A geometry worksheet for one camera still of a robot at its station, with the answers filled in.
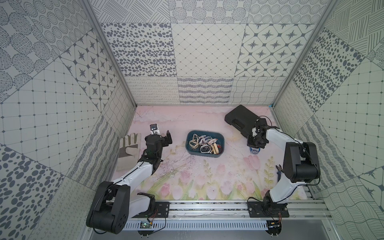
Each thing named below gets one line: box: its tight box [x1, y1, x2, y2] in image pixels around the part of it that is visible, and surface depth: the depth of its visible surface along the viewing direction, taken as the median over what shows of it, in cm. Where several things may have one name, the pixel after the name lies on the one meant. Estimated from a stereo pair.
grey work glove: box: [116, 133, 142, 172], surface depth 99 cm
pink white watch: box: [199, 135, 213, 144], surface depth 100 cm
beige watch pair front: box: [188, 133, 200, 150], surface depth 98 cm
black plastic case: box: [224, 104, 259, 138], surface depth 110 cm
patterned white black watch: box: [200, 144, 211, 154], surface depth 95 cm
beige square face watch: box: [211, 143, 219, 155], surface depth 95 cm
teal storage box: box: [185, 130, 225, 158], surface depth 98 cm
